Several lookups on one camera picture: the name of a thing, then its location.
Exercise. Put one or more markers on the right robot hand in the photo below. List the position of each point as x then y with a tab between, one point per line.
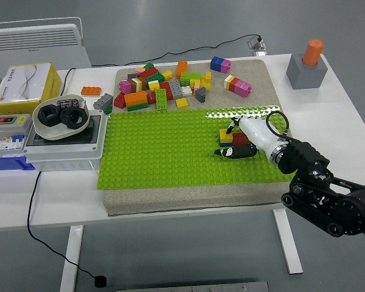
258	134

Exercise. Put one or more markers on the yellow square toy brick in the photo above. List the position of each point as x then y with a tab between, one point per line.
226	134

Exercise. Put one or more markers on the blue and pink brick stack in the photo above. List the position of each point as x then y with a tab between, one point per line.
219	64

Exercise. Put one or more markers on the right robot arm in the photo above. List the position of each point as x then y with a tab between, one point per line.
322	188

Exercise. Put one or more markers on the red square toy brick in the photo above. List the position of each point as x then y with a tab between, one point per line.
239	139

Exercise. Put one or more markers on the blue square toy brick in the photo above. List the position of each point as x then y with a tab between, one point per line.
225	144

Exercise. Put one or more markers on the green studded baseplate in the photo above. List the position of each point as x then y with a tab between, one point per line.
170	152

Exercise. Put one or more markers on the white yellow red pink stack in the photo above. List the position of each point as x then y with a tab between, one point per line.
238	86

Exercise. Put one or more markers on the dark grey slope brick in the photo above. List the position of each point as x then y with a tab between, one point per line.
201	95

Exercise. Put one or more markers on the yellow stepped brick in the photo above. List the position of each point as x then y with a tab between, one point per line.
206	80

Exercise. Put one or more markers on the grey cube holder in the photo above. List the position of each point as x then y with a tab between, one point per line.
307	76

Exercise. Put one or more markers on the yellow flat brick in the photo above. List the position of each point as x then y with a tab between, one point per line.
182	102

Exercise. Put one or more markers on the white small brick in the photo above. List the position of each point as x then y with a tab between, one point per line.
187	90

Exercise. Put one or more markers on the grey-brown mat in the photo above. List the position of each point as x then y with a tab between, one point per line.
200	199

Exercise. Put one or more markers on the silver floor socket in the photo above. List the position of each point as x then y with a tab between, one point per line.
258	45

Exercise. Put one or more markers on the light green big brick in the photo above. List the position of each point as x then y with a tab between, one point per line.
188	77

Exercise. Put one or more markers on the light grey long brick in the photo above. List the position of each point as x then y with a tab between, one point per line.
176	88

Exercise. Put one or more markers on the orange cylinder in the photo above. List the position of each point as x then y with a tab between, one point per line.
312	51

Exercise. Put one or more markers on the red tall brick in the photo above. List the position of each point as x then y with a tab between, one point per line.
168	91

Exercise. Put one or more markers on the orange tall brick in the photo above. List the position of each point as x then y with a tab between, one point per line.
182	69

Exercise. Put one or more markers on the light green long plate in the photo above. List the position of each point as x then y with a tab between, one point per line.
161	98

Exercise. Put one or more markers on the yellow small brick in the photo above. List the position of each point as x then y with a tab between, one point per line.
168	75

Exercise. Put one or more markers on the white table leg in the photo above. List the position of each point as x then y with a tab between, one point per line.
287	240
70	261

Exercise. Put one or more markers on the red rounded brick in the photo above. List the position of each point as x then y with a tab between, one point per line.
151	98

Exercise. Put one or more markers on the green and white brick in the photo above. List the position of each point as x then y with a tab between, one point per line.
154	78

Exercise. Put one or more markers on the dark green long plate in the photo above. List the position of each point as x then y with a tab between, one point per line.
137	107

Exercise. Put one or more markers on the red long brick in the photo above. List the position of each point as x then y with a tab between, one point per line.
149	73

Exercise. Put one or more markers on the orange big brick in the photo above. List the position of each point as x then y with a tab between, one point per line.
136	98

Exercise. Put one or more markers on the dark green square brick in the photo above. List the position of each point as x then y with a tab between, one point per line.
148	65

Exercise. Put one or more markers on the pink white brown brick stack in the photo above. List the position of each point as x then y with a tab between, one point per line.
134	85

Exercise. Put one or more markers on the small pink cream brick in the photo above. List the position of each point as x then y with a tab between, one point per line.
140	70

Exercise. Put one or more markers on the dark grey small brick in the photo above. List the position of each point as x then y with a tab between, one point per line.
132	75

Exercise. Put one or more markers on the red slope brick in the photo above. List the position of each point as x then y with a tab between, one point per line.
120	101

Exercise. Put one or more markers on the small dark green brick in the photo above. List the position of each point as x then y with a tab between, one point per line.
108	110

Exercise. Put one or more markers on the orange flat brick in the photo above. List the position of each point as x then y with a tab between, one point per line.
91	90

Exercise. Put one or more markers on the large black nut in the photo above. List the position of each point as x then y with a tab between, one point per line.
48	115
72	118

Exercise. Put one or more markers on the purple circuit board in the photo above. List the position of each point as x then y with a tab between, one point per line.
67	102

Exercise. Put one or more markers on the grey junction box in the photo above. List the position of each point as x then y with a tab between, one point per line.
64	152

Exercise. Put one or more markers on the white bowl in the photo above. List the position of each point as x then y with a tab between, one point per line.
53	132

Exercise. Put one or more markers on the black plug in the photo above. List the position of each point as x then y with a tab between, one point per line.
99	281

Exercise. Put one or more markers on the yellow tissue box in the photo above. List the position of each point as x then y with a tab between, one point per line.
21	88

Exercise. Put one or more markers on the white panel heater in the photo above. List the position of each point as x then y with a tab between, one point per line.
33	39

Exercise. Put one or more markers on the white circuit breaker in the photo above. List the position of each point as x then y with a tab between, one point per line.
6	147

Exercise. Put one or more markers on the blue plastic bin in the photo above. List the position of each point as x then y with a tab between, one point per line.
6	164

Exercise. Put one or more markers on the grey switch box red button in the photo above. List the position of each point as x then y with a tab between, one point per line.
9	124

